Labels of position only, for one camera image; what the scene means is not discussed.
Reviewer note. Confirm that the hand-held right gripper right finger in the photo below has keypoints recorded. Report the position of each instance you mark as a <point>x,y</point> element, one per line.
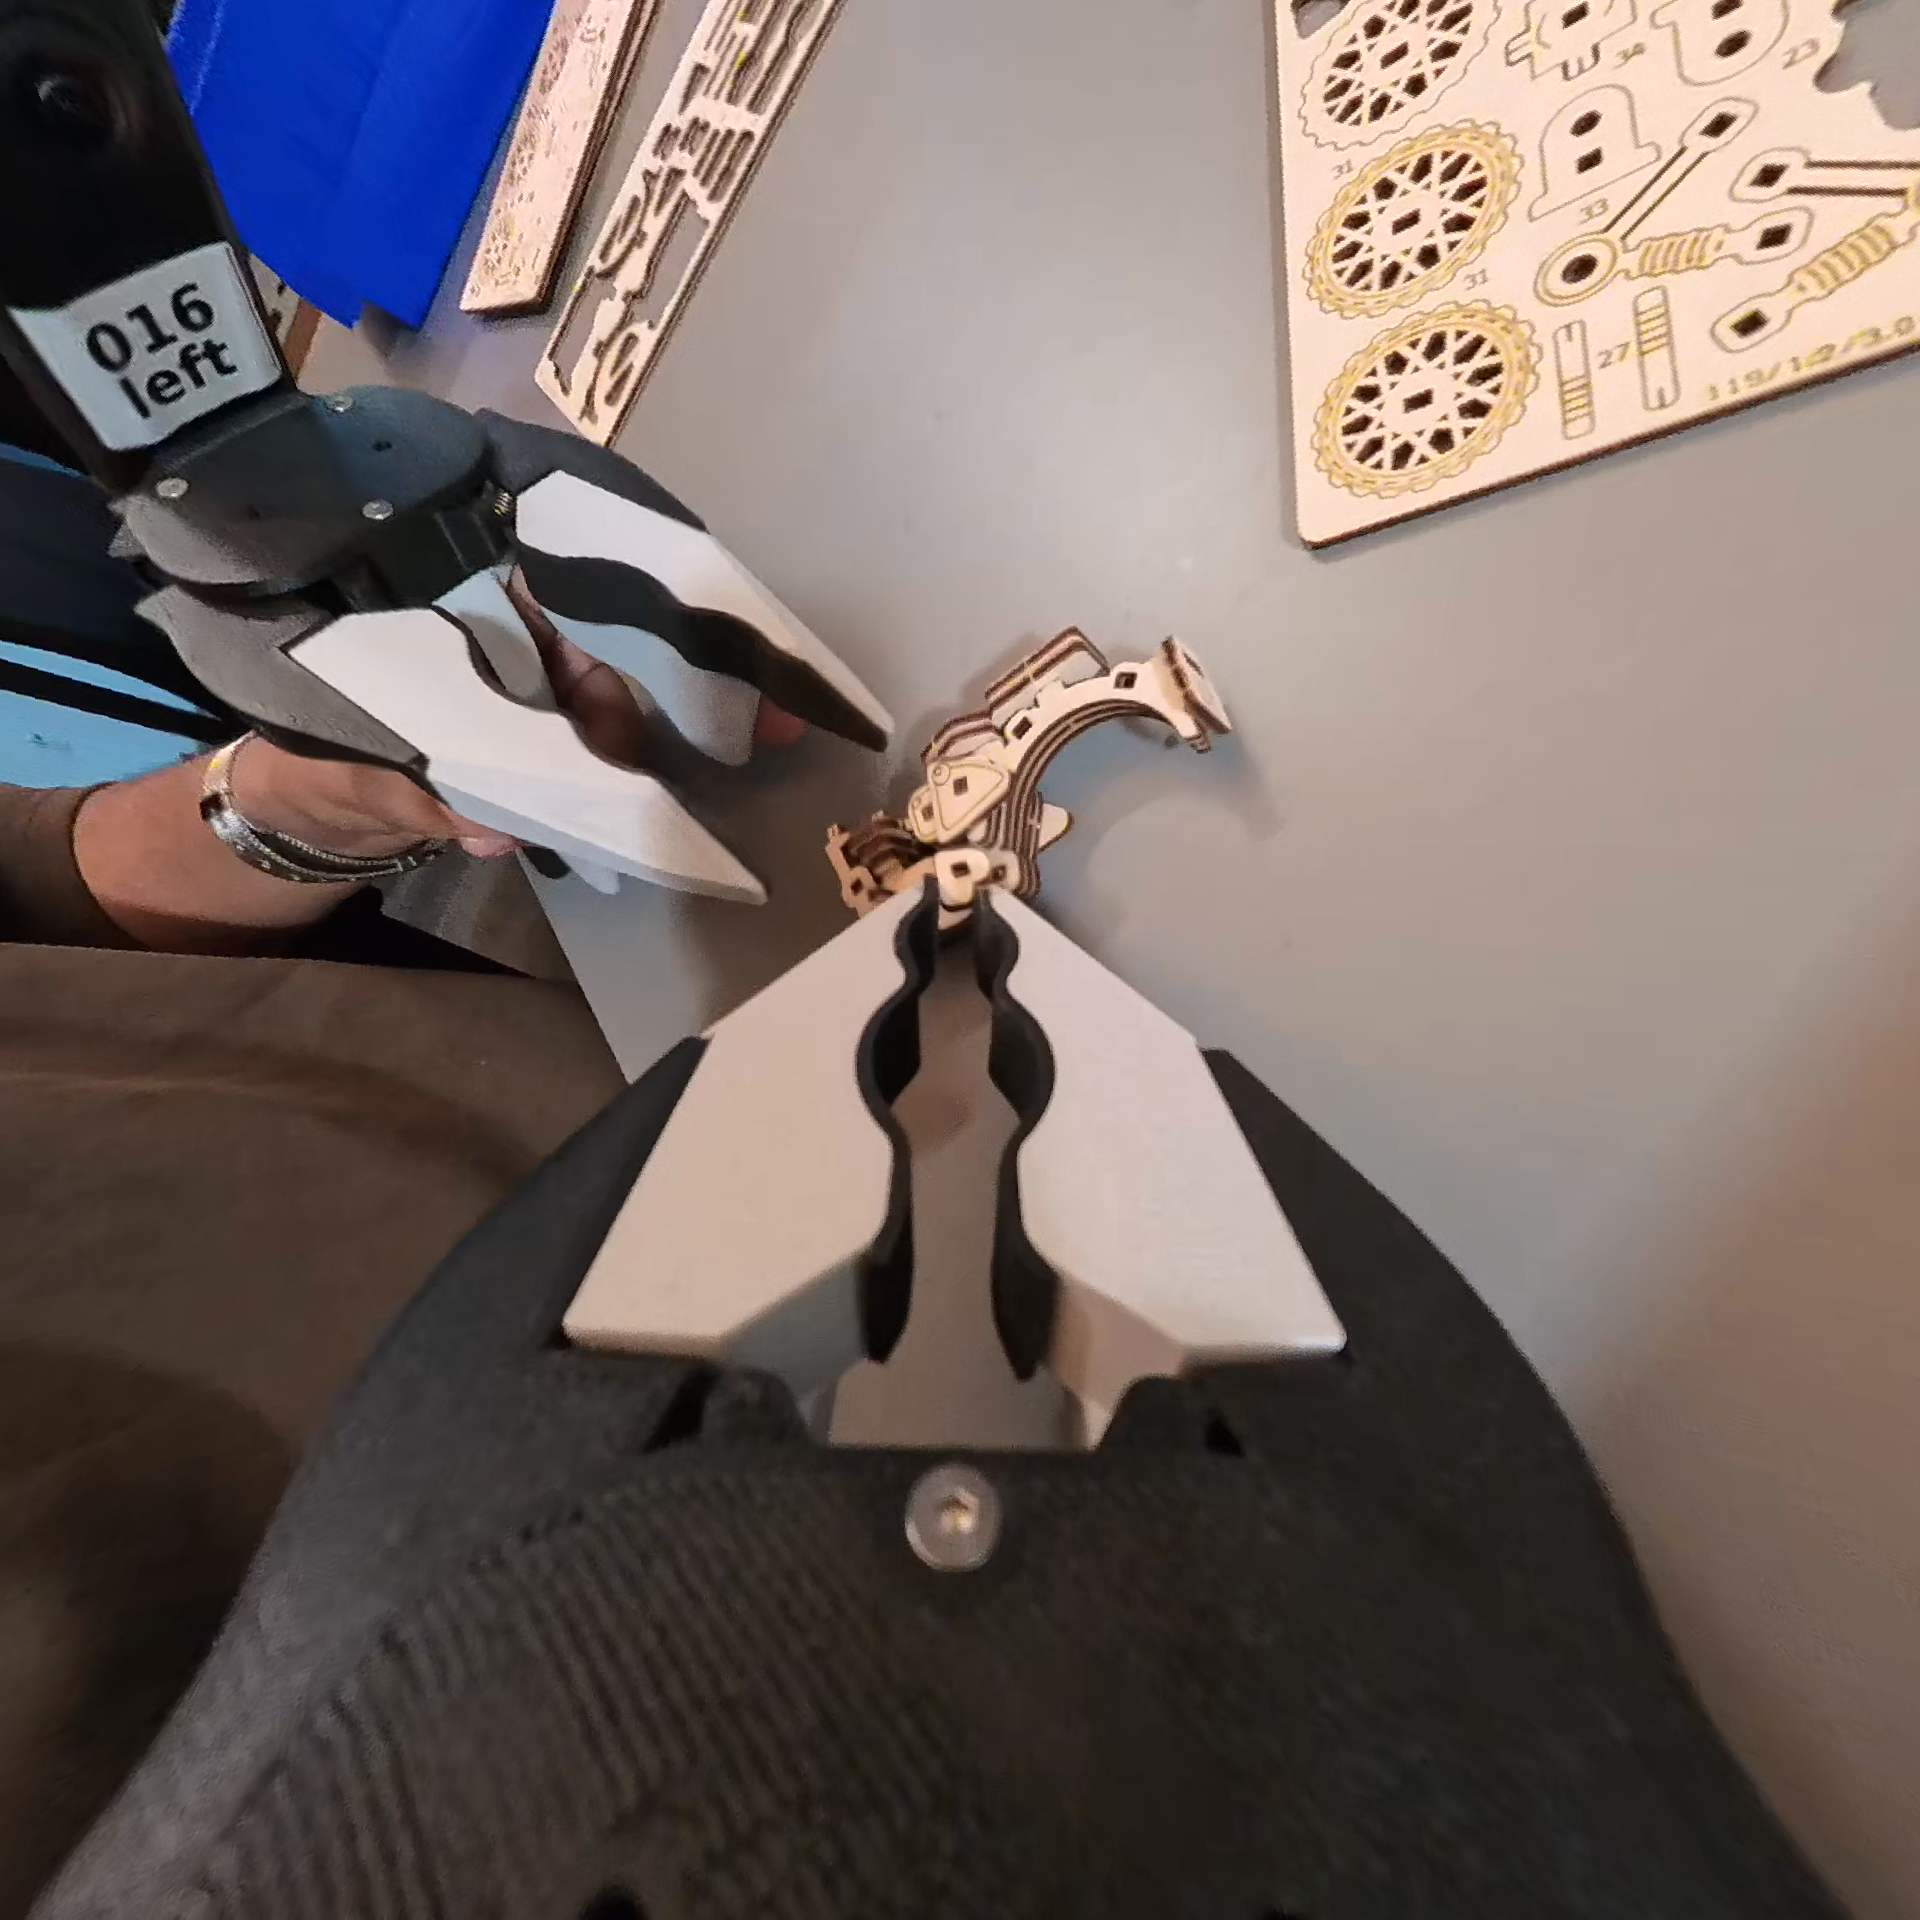
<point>1185,1201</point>

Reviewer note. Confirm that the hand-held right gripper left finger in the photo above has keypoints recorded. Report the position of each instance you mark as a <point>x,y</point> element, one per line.
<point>734,1201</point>

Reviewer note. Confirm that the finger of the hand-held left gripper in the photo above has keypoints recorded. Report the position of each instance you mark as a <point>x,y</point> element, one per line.
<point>662,539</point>
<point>452,704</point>

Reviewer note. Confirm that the wooden model assembly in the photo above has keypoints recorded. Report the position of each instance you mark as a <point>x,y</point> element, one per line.
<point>974,779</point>

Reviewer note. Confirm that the person's left forearm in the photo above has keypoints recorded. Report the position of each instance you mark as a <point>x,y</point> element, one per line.
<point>150,869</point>

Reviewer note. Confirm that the grey desk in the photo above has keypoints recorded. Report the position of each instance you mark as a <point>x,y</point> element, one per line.
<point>1501,1050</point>

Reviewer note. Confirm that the person's left hand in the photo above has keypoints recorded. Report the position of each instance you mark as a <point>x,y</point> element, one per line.
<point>346,809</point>

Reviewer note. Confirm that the stacked wooden parts sheets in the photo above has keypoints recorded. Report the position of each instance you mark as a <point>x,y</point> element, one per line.
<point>524,224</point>

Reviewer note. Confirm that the blue plastic bin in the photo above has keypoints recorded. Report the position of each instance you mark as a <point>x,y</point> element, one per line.
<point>346,150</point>

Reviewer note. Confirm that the brown shirt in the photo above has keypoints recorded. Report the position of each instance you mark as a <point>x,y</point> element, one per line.
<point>225,1201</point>

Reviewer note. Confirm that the wooden gear parts sheet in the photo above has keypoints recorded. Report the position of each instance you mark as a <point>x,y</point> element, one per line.
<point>1612,393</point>

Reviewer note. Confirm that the wooden cutout frame sheet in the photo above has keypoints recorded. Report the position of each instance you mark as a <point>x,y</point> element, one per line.
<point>593,413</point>

